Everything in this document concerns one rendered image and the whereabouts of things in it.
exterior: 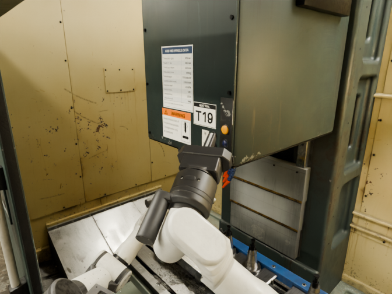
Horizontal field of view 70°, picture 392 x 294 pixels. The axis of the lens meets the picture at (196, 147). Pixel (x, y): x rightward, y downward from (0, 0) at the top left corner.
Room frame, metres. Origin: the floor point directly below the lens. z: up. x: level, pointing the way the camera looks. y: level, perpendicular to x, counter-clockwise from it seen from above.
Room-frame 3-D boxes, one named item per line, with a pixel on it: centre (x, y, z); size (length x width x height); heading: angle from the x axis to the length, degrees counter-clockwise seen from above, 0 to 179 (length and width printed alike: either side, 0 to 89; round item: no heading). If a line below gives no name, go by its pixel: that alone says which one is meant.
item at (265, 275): (0.77, -0.23, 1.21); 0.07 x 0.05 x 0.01; 131
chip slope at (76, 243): (1.62, 0.40, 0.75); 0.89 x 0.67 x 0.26; 131
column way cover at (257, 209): (1.42, -0.38, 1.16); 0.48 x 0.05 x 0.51; 41
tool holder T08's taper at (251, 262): (0.81, -0.19, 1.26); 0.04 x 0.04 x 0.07
